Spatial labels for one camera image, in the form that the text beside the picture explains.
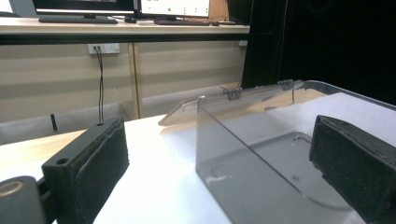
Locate white screen monitor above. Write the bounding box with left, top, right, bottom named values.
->
left=136, top=0, right=211, bottom=19

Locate long wooden desk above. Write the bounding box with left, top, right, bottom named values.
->
left=0, top=16, right=250, bottom=123

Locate white wall socket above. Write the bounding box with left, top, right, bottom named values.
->
left=87, top=43, right=121, bottom=56

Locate black power cable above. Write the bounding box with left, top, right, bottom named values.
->
left=94, top=46, right=106, bottom=122

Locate dark screen monitor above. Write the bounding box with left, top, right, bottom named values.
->
left=32, top=0, right=136, bottom=16

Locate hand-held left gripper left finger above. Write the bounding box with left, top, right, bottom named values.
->
left=41, top=117, right=131, bottom=224

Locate black keyboard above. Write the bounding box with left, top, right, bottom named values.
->
left=153, top=19, right=212, bottom=27
left=37, top=15, right=120, bottom=25

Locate smoky transparent lidded plastic box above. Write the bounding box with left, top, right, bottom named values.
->
left=158, top=78, right=396, bottom=224

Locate short black post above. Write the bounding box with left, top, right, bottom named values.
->
left=49, top=113, right=59, bottom=132

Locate black curtain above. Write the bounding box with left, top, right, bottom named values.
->
left=226, top=0, right=396, bottom=106

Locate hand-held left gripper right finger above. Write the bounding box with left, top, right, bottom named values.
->
left=309, top=114, right=396, bottom=224

